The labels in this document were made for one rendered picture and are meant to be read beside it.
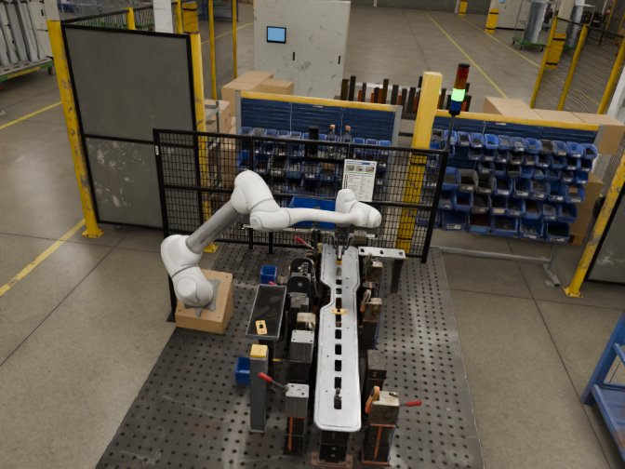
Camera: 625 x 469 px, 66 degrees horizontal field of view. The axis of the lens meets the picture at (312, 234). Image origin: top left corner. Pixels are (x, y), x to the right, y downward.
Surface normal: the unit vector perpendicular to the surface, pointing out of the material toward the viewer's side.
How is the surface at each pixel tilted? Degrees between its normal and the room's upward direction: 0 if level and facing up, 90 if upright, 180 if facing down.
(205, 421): 0
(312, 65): 90
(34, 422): 0
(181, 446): 0
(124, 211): 92
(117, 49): 89
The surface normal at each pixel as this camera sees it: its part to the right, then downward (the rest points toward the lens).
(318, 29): -0.13, 0.48
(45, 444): 0.06, -0.87
